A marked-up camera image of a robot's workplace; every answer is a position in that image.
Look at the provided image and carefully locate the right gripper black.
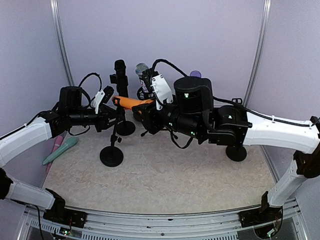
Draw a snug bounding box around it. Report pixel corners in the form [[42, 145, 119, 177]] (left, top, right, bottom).
[[131, 93, 205, 140]]

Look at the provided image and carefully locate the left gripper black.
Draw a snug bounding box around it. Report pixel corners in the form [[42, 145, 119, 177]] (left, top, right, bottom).
[[68, 104, 122, 131]]

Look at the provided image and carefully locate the orange toy microphone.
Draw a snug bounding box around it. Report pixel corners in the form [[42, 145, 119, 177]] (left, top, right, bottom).
[[112, 96, 155, 110]]

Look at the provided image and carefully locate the black stand for orange mic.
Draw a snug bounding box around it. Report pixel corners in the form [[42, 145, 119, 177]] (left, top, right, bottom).
[[98, 104, 126, 168]]

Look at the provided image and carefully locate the teal toy microphone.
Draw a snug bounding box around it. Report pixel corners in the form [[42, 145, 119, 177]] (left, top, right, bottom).
[[42, 136, 79, 166]]

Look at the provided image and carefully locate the pink toy microphone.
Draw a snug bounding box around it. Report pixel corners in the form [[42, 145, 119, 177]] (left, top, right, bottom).
[[46, 135, 64, 174]]

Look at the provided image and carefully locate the black stand for teal mic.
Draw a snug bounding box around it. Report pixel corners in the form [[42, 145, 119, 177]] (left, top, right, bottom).
[[225, 146, 247, 162]]

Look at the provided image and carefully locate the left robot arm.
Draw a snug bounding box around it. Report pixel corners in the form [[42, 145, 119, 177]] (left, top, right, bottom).
[[0, 86, 120, 223]]

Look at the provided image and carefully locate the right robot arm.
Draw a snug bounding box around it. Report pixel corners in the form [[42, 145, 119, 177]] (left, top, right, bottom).
[[130, 75, 320, 222]]

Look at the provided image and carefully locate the black round-base mic stand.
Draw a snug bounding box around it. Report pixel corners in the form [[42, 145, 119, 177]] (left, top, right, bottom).
[[109, 74, 136, 136]]

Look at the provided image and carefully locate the black microphone orange tip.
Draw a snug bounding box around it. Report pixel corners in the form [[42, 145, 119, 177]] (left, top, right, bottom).
[[114, 59, 129, 97]]

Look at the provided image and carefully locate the glitter silver-head microphone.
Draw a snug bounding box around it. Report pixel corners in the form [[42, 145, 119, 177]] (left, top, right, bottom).
[[135, 63, 151, 100]]

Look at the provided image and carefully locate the purple-head microphone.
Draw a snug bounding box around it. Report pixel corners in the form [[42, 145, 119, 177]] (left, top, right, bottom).
[[189, 70, 202, 78]]

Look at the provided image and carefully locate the red floral plate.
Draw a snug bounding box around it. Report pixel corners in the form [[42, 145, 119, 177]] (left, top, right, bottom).
[[132, 110, 143, 123]]

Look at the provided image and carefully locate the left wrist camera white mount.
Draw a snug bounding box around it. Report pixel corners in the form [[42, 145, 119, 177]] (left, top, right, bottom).
[[92, 85, 114, 114]]

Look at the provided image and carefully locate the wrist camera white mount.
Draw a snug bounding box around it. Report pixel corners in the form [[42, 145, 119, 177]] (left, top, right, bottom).
[[142, 69, 174, 111], [92, 85, 114, 114]]

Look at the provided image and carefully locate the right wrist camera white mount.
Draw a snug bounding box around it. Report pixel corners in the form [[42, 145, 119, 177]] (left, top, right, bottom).
[[142, 69, 174, 111]]

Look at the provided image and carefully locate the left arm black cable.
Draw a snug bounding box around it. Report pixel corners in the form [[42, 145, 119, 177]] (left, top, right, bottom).
[[77, 71, 103, 106]]

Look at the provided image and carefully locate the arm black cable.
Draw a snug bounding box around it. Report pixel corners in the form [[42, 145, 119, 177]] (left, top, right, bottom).
[[149, 58, 320, 128], [77, 71, 103, 106]]

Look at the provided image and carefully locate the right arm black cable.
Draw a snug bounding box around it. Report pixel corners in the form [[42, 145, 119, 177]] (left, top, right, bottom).
[[149, 58, 320, 128]]

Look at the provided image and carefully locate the aluminium front rail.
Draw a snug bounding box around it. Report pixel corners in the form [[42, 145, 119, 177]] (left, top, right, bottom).
[[14, 198, 311, 240]]

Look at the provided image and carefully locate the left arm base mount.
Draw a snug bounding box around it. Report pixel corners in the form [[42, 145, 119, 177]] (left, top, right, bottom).
[[43, 207, 88, 229]]

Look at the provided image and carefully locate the aluminium frame post left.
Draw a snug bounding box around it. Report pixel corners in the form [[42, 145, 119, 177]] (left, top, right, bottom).
[[49, 0, 75, 86]]

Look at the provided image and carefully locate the aluminium frame post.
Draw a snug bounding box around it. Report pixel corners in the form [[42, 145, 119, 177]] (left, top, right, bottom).
[[49, 0, 75, 86], [243, 0, 272, 107]]

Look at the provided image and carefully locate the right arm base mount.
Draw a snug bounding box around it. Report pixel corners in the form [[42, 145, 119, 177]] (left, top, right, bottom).
[[238, 207, 283, 228]]

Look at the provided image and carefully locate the aluminium frame post right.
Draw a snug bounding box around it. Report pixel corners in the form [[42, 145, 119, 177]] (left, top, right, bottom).
[[243, 0, 272, 107]]

